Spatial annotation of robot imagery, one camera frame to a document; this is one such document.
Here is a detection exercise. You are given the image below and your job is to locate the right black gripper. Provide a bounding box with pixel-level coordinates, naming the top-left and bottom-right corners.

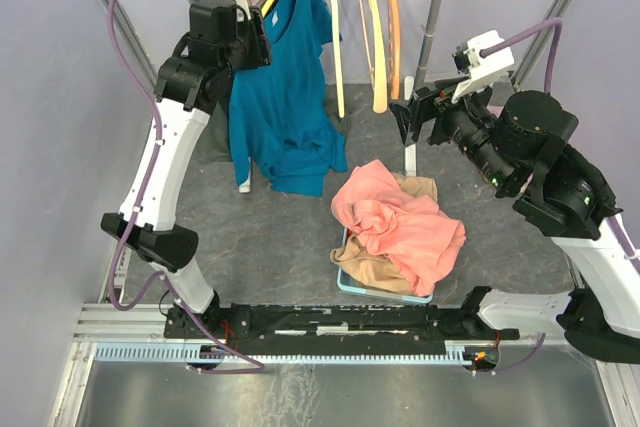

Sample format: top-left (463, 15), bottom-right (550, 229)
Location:
top-left (388, 69), bottom-right (518, 193)

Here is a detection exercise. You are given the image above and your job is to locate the teal blue t shirt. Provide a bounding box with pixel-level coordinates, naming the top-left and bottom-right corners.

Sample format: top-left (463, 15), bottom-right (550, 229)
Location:
top-left (229, 0), bottom-right (347, 197)

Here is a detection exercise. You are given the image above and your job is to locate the cream plastic hanger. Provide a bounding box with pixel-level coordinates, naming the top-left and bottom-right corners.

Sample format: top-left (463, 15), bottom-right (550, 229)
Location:
top-left (329, 0), bottom-right (346, 119)

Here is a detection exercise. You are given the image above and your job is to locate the pink t shirt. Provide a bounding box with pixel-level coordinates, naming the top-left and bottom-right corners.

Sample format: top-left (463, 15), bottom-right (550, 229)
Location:
top-left (331, 160), bottom-right (466, 296)

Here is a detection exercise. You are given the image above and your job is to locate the pale peach plastic hanger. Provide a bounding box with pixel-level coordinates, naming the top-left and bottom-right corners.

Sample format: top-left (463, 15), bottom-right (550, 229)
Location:
top-left (358, 0), bottom-right (387, 114)

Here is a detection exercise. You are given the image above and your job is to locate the beige t shirt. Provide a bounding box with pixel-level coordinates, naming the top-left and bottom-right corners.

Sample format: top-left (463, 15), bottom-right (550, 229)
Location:
top-left (330, 173), bottom-right (438, 295)

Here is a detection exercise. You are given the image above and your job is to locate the orange plastic hanger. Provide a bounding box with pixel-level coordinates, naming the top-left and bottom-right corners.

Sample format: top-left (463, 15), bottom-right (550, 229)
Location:
top-left (387, 0), bottom-right (401, 100)

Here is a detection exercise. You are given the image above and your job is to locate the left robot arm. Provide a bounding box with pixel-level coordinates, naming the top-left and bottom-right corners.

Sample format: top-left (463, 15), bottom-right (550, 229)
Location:
top-left (101, 0), bottom-right (271, 337)

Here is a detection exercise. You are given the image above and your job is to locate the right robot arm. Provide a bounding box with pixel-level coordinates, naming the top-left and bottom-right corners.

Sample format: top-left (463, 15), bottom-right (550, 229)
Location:
top-left (390, 87), bottom-right (639, 365)

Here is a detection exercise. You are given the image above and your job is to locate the lilac t shirt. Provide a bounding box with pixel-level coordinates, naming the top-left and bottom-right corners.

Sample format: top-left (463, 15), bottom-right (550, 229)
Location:
top-left (486, 105), bottom-right (504, 119)

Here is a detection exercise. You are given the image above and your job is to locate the dark grey t shirt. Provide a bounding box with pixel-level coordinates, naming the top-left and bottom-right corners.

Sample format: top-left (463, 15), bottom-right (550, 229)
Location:
top-left (194, 91), bottom-right (353, 165)

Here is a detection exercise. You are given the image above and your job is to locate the light blue plastic basket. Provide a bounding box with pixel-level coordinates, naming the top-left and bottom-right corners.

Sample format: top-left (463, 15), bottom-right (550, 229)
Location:
top-left (334, 228), bottom-right (433, 305)

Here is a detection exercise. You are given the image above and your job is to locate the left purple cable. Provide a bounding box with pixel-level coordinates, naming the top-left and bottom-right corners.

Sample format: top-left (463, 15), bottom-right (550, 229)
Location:
top-left (107, 0), bottom-right (266, 374)

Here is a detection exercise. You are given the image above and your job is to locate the purple cable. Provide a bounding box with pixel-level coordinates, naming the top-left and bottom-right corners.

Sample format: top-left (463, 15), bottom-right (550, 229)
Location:
top-left (469, 17), bottom-right (640, 376)
top-left (107, 0), bottom-right (266, 374)

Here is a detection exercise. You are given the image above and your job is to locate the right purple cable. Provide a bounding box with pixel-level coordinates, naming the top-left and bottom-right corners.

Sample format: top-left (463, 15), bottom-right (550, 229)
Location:
top-left (469, 17), bottom-right (640, 376)

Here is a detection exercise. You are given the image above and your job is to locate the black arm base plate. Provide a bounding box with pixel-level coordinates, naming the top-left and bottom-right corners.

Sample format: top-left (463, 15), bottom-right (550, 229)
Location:
top-left (163, 302), bottom-right (521, 356)

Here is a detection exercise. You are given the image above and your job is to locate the aluminium frame rail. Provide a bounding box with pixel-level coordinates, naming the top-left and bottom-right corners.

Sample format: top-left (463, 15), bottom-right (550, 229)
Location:
top-left (72, 304), bottom-right (569, 347)

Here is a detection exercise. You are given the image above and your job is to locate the light blue cable duct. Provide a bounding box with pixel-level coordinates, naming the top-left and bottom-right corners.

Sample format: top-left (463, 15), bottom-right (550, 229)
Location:
top-left (93, 341), bottom-right (474, 363)

